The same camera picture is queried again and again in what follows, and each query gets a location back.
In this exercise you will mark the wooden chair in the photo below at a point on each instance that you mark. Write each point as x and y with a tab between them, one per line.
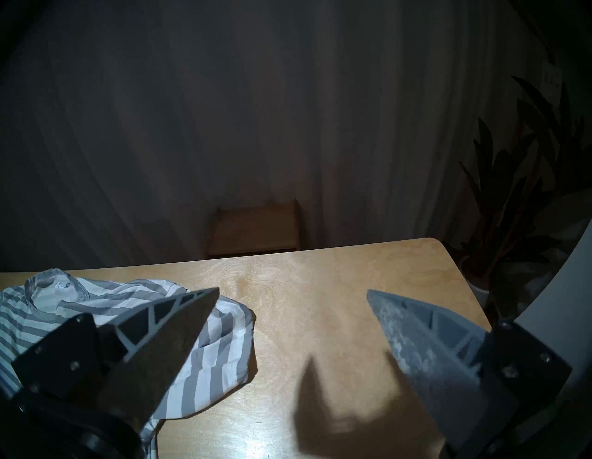
254	229

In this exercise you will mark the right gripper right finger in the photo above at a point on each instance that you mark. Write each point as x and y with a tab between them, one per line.
425	351

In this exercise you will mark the beige pleated curtain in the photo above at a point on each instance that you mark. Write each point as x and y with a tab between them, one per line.
231	115

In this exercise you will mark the tall dark leafy plant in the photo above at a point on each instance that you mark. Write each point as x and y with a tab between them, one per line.
522	185

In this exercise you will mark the grey white striped t-shirt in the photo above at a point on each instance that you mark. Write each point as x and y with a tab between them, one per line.
217	351

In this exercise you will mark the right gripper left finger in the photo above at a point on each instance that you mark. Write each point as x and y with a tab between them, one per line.
162	351

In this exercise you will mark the white curved arch panel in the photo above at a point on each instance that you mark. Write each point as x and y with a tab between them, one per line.
564	296

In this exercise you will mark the white plant pot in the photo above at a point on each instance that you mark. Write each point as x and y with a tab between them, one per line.
478	289

